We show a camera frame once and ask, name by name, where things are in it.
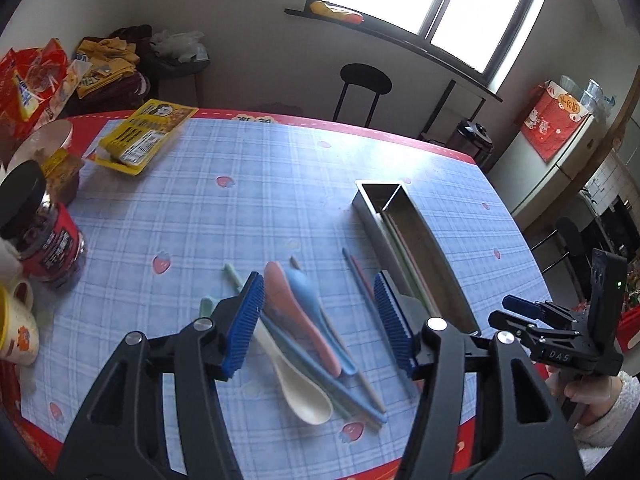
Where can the rice cooker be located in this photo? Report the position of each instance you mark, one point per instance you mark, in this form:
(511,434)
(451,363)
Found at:
(470,145)

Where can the dark window sill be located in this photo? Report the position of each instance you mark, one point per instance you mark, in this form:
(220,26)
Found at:
(400,40)

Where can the blue chopstick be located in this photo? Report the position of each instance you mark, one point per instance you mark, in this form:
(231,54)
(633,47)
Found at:
(345,387)
(357,285)

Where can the crumpled white plastic bag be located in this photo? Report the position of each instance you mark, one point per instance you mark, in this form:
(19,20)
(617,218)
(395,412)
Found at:
(175,42)

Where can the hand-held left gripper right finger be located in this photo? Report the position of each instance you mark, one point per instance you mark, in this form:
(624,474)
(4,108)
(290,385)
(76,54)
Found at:
(392,320)

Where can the yellow clothing pile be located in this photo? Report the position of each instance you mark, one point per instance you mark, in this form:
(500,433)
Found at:
(107,60)

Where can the white bowl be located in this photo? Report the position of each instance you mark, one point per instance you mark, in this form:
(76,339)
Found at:
(40,142)

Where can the cream spoon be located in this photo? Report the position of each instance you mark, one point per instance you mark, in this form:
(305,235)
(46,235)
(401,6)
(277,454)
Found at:
(305,400)

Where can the red printed cloth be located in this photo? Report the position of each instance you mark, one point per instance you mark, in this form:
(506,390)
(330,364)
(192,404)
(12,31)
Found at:
(550,125)

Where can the green chopstick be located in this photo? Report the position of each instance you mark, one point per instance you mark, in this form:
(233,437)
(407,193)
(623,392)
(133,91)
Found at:
(231,274)
(407,265)

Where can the white fridge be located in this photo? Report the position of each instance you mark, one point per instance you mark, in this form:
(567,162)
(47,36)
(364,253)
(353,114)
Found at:
(560,180)

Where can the red label jar black lid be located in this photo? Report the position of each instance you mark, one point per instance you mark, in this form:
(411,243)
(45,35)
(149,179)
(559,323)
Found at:
(50,240)

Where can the black kitchen stove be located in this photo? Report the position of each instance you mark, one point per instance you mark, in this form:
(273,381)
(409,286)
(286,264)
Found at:
(617,220)

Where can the clear plastic containers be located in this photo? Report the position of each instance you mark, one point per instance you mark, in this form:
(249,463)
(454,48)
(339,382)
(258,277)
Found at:
(592,95)

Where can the blue spoon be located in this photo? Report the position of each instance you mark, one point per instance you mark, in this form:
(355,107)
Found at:
(302,292)

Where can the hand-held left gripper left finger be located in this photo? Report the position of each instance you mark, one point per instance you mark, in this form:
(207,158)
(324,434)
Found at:
(245,325)

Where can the blue plaid tablecloth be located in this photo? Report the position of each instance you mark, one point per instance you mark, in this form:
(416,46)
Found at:
(250,210)

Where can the black round stool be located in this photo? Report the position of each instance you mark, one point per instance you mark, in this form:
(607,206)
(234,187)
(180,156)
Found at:
(365,77)

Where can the pink spoon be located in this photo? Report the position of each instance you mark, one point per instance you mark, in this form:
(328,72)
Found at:
(277,285)

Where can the dark maroon cloth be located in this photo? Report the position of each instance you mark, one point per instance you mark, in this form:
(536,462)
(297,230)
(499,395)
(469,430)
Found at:
(125,95)

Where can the white mug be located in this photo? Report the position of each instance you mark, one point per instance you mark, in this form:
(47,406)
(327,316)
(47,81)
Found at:
(7,260)

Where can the person's right hand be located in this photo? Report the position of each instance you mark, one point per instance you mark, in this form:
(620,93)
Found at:
(592,395)

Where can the black metal rack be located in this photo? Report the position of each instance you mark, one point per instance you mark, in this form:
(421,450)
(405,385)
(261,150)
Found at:
(446,97)

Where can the black chair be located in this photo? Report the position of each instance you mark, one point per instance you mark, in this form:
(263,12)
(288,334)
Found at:
(570,240)

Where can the red snack bag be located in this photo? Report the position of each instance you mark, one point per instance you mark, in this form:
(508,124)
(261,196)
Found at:
(25,90)

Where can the metal utensil box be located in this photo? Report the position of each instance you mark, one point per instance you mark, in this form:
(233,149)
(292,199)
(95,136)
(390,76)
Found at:
(435,250)

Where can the yellow packet on sill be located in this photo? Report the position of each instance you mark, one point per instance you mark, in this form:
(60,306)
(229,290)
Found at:
(332,10)

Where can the cream mug yellow rim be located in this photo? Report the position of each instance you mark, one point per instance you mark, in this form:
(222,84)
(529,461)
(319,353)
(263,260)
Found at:
(17,330)

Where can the small yellow packet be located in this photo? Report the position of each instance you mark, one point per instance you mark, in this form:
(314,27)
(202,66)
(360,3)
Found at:
(62,175)

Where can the yellow snack tray pack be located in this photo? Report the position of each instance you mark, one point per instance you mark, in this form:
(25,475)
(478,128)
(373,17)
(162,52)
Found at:
(145,135)

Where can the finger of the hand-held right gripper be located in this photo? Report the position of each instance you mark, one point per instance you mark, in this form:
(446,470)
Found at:
(505,319)
(520,305)

